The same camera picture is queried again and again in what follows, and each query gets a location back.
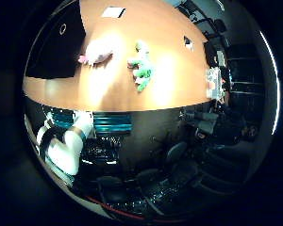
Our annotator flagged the green plush dinosaur toy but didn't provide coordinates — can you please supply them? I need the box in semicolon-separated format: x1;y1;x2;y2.
126;40;155;93

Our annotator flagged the pink and white plush toy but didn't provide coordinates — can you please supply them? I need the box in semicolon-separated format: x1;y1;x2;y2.
77;39;115;67

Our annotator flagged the teal table clamp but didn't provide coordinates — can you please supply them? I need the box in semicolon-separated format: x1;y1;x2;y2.
51;107;134;136

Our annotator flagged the black office chair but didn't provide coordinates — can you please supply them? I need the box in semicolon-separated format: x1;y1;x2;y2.
95;175;128;205
164;140;190;166

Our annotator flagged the clear box of clutter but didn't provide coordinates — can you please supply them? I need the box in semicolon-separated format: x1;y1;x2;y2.
205;66;225;101

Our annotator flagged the small black and white marker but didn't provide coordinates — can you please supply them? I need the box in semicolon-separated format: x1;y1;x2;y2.
183;35;195;52

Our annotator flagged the black monitor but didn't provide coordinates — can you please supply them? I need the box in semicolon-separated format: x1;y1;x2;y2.
203;40;220;69

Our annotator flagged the white paper card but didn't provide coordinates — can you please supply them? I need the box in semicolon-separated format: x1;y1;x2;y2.
100;6;127;19

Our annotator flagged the black tray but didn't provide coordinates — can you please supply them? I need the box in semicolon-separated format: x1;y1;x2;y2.
24;0;87;80

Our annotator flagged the red cable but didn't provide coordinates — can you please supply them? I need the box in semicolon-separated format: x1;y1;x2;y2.
84;195;192;224

